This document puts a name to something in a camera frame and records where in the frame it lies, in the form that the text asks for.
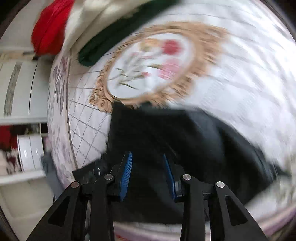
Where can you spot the white shelf cabinet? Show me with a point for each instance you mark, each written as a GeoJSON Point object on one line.
{"type": "Point", "coordinates": [25, 195]}

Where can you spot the floral quilted bedspread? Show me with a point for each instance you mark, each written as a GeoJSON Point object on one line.
{"type": "Point", "coordinates": [251, 86]}

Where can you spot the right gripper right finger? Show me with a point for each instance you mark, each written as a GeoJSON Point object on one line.
{"type": "Point", "coordinates": [213, 203]}

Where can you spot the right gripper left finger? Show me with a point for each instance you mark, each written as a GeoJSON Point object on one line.
{"type": "Point", "coordinates": [86, 209]}

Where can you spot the red folded garment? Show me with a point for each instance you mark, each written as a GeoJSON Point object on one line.
{"type": "Point", "coordinates": [49, 31]}

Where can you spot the cream folded garment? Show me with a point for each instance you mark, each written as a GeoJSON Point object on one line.
{"type": "Point", "coordinates": [88, 18]}

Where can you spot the green folded garment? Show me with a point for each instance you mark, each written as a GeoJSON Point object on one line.
{"type": "Point", "coordinates": [100, 44]}

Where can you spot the black cloth garment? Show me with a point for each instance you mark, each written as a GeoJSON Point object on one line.
{"type": "Point", "coordinates": [204, 146]}

